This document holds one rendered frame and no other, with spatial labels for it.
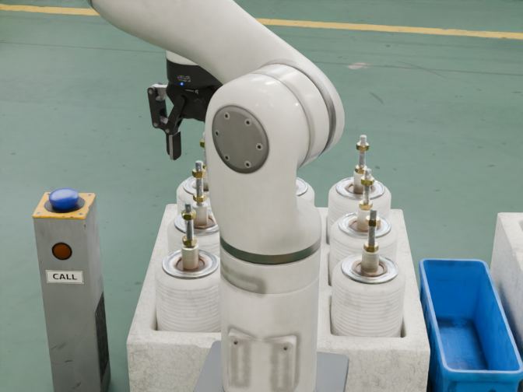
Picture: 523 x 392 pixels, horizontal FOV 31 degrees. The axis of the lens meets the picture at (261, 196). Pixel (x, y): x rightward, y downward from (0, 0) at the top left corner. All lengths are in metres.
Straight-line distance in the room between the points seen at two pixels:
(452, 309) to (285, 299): 0.78
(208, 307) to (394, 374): 0.26
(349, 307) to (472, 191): 0.87
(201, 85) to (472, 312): 0.64
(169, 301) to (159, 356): 0.07
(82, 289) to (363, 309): 0.38
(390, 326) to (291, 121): 0.55
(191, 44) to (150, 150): 1.37
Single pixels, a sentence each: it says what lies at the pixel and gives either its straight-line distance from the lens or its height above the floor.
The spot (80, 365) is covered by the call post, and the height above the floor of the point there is 0.08.
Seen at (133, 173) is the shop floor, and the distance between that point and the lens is 2.08.
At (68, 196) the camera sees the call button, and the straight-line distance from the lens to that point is 1.25.
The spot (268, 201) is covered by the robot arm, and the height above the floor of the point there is 0.53.
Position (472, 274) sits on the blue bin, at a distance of 1.55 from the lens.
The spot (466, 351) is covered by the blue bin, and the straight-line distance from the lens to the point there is 1.53.
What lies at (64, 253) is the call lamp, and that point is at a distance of 1.26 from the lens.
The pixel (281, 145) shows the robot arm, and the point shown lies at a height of 0.59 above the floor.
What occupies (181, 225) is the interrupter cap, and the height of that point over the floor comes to 0.25.
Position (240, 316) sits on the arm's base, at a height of 0.41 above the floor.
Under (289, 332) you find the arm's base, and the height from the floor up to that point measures 0.40.
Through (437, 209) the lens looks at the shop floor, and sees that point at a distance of 1.95.
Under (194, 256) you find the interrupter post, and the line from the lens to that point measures 1.21.
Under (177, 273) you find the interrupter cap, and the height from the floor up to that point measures 0.25.
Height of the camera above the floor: 0.88
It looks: 27 degrees down
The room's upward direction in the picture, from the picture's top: straight up
